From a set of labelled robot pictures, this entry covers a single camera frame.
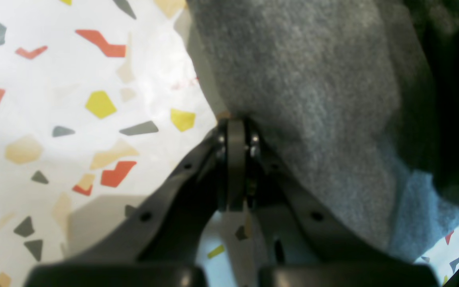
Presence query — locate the terrazzo pattern tablecloth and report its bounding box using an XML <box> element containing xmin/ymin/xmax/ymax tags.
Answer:
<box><xmin>0</xmin><ymin>0</ymin><xmax>459</xmax><ymax>287</ymax></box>

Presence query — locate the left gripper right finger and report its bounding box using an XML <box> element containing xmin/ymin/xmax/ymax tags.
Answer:
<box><xmin>245</xmin><ymin>120</ymin><xmax>437</xmax><ymax>287</ymax></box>

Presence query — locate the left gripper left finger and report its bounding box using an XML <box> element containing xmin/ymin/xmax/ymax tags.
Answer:
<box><xmin>24</xmin><ymin>119</ymin><xmax>247</xmax><ymax>287</ymax></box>

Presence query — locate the grey t-shirt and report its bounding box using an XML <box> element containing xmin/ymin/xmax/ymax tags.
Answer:
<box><xmin>187</xmin><ymin>0</ymin><xmax>459</xmax><ymax>261</ymax></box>

